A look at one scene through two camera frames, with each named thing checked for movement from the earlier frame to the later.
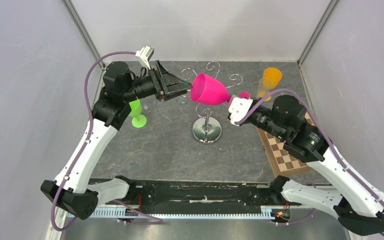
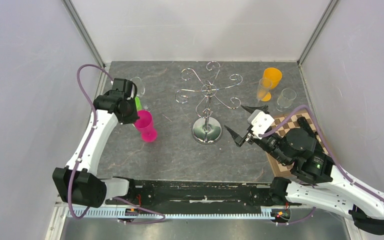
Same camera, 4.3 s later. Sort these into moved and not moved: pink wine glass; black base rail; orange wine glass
Moved: pink wine glass
Not moved: black base rail; orange wine glass
